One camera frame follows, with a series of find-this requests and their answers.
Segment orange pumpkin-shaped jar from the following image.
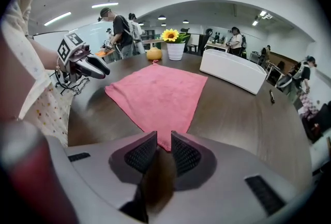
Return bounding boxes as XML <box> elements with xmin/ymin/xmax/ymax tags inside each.
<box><xmin>146</xmin><ymin>47</ymin><xmax>163</xmax><ymax>61</ymax></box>

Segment tangled black cables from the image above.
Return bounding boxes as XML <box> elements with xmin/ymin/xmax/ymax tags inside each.
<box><xmin>53</xmin><ymin>70</ymin><xmax>91</xmax><ymax>96</ymax></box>

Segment wood top white table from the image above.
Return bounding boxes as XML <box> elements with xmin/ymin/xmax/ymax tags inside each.
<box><xmin>205</xmin><ymin>41</ymin><xmax>230</xmax><ymax>52</ymax></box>

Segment long ceiling light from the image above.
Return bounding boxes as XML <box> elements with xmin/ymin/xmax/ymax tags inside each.
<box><xmin>43</xmin><ymin>11</ymin><xmax>72</xmax><ymax>26</ymax></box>
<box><xmin>92</xmin><ymin>2</ymin><xmax>119</xmax><ymax>9</ymax></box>

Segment person's left forearm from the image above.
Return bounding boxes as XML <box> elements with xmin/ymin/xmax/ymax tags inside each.
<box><xmin>27</xmin><ymin>36</ymin><xmax>65</xmax><ymax>71</ymax></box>

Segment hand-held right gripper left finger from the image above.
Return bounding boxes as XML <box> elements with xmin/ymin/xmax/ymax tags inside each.
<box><xmin>48</xmin><ymin>131</ymin><xmax>158</xmax><ymax>224</ymax></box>

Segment person's star print shirt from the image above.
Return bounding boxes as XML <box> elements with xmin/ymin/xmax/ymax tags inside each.
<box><xmin>0</xmin><ymin>0</ymin><xmax>74</xmax><ymax>147</ymax></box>

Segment checkered tablecloth table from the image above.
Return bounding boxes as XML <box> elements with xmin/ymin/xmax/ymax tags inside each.
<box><xmin>298</xmin><ymin>89</ymin><xmax>318</xmax><ymax>116</ymax></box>

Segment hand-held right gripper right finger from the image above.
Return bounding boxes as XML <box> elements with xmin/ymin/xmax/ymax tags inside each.
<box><xmin>155</xmin><ymin>130</ymin><xmax>300</xmax><ymax>224</ymax></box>

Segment pink cloth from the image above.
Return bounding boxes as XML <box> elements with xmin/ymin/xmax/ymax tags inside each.
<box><xmin>104</xmin><ymin>59</ymin><xmax>209</xmax><ymax>153</ymax></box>

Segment pale table with black base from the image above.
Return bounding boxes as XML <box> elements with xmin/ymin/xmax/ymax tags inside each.
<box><xmin>95</xmin><ymin>49</ymin><xmax>117</xmax><ymax>63</ymax></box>

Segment brown wooden cabinet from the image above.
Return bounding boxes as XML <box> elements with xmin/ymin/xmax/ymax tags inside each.
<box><xmin>268</xmin><ymin>51</ymin><xmax>294</xmax><ymax>70</ymax></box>

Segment sunflower in white pot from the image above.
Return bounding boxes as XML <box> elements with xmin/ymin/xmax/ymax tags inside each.
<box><xmin>160</xmin><ymin>28</ymin><xmax>191</xmax><ymax>61</ymax></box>

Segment white plastic tray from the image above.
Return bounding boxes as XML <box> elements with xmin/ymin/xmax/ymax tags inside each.
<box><xmin>199</xmin><ymin>48</ymin><xmax>267</xmax><ymax>95</ymax></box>

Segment whiteboard on black stand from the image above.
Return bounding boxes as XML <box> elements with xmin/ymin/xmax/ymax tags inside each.
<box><xmin>33</xmin><ymin>30</ymin><xmax>69</xmax><ymax>45</ymax></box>

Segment ceiling spot light cluster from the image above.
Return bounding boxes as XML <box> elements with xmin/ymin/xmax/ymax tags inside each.
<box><xmin>252</xmin><ymin>10</ymin><xmax>273</xmax><ymax>26</ymax></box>

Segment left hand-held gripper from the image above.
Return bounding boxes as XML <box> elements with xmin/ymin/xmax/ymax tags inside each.
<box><xmin>56</xmin><ymin>32</ymin><xmax>111</xmax><ymax>83</ymax></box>

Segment orange cloth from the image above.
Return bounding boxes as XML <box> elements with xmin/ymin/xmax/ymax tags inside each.
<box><xmin>95</xmin><ymin>49</ymin><xmax>114</xmax><ymax>57</ymax></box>

